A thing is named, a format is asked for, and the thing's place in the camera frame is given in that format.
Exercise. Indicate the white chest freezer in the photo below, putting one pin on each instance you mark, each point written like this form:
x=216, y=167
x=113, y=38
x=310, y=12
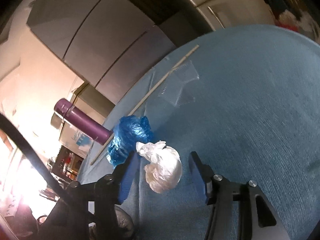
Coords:
x=72, y=140

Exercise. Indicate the long white stick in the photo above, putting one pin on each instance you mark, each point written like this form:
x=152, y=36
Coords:
x=143, y=98

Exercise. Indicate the white plastic bag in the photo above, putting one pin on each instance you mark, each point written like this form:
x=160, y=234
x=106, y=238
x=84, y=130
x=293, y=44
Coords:
x=165, y=167

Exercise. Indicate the grey refrigerator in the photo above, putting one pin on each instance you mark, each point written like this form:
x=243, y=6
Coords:
x=100, y=30

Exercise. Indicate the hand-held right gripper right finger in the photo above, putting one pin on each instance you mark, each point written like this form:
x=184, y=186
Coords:
x=200, y=177

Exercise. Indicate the black tall cabinet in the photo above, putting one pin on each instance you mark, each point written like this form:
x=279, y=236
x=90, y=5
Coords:
x=155, y=0

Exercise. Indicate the clear plastic wrapper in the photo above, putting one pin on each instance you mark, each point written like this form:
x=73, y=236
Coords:
x=180, y=80

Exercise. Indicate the silver refrigerator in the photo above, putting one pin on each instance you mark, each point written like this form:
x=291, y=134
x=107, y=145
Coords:
x=237, y=0

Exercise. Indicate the shelf with goods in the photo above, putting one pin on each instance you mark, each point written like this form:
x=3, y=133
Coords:
x=287, y=17

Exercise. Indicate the round blue-covered table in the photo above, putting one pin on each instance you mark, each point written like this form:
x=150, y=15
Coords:
x=250, y=105

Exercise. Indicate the blue plastic bag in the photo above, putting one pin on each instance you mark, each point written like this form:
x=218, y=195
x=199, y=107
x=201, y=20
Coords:
x=130, y=132

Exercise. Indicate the black plastic bag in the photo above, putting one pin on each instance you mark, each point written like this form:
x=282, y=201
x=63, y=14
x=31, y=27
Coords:
x=125, y=222

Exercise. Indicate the purple thermos bottle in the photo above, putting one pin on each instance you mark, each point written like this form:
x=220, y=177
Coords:
x=82, y=122

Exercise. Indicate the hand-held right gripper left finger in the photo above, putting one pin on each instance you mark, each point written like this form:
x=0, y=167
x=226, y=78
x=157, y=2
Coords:
x=127, y=177

